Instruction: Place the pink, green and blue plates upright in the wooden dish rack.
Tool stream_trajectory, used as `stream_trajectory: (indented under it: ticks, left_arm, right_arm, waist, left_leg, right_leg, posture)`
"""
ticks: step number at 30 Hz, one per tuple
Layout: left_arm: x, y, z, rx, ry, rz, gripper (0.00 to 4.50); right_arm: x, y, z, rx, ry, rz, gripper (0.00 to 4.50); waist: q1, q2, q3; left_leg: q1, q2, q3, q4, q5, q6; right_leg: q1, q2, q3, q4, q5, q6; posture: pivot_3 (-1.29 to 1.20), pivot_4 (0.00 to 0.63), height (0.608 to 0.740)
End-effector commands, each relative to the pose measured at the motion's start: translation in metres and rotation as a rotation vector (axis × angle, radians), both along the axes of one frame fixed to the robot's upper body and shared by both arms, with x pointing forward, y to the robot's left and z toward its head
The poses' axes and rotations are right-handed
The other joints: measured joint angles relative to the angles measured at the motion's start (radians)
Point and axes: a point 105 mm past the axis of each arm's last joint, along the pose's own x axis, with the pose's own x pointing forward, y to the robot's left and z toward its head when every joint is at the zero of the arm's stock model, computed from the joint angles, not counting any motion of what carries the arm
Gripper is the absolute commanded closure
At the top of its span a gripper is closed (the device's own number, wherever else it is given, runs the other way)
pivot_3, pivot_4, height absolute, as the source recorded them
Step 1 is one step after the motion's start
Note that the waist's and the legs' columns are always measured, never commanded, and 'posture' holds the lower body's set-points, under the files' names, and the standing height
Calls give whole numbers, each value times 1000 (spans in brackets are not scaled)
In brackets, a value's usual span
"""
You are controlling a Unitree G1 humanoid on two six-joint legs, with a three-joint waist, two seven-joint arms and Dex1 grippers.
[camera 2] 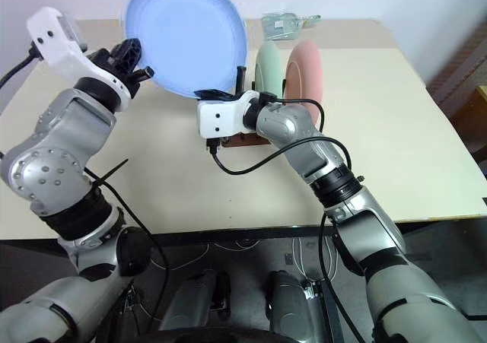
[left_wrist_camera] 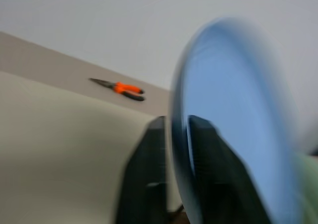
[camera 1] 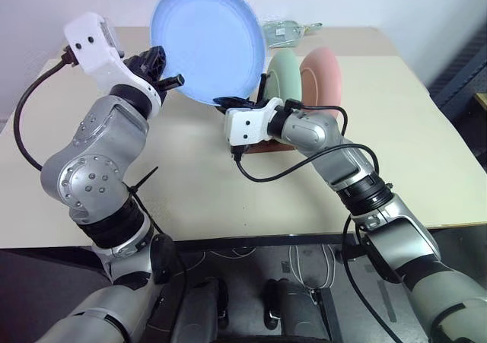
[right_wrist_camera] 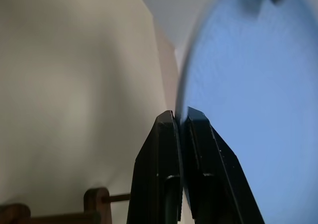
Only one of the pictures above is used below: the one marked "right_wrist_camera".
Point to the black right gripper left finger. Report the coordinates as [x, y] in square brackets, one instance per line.
[154, 164]

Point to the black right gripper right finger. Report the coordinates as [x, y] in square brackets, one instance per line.
[211, 169]

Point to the blue plate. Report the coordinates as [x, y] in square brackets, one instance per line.
[256, 85]

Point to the wooden dish rack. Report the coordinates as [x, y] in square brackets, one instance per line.
[94, 204]

